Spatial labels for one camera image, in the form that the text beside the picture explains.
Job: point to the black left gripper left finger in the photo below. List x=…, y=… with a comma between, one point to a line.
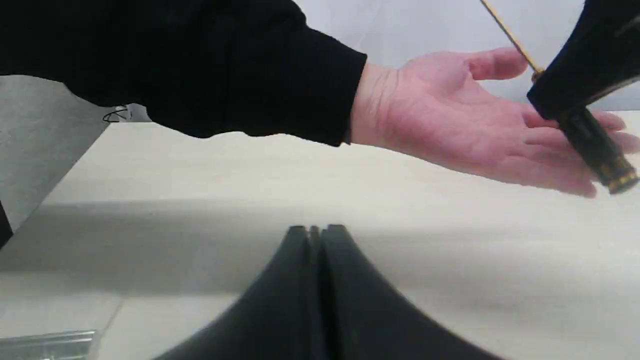
x=276, y=318

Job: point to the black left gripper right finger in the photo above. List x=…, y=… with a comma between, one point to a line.
x=368, y=319

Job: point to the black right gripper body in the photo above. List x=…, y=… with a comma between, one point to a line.
x=601, y=56

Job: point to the black gold screwdriver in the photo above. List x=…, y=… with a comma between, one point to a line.
x=584, y=132

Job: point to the black sleeved forearm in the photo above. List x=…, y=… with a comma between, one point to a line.
x=200, y=67

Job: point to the person's open hand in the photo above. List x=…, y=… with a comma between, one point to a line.
x=434, y=108

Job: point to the clear plastic bag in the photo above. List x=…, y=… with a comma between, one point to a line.
x=74, y=345

